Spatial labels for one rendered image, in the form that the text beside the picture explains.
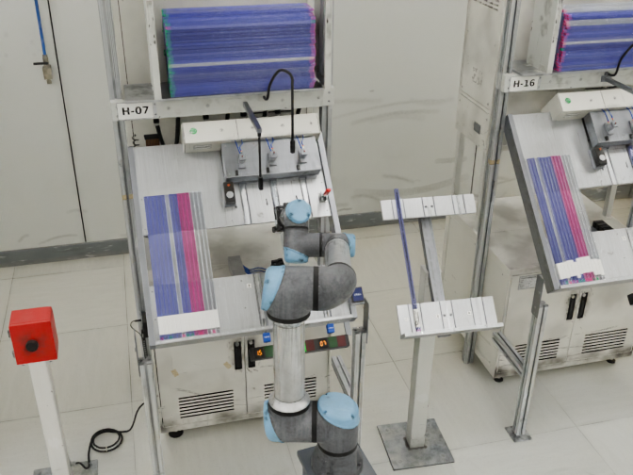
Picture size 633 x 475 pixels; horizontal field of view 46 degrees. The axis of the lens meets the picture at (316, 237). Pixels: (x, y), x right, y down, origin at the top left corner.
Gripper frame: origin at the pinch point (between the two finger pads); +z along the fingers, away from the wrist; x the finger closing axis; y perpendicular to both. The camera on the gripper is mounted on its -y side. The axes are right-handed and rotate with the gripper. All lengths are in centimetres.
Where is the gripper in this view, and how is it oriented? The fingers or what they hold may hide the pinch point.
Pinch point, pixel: (282, 231)
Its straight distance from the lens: 261.2
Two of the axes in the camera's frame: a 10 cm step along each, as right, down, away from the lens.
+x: -9.7, 1.1, -2.2
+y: -1.3, -9.9, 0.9
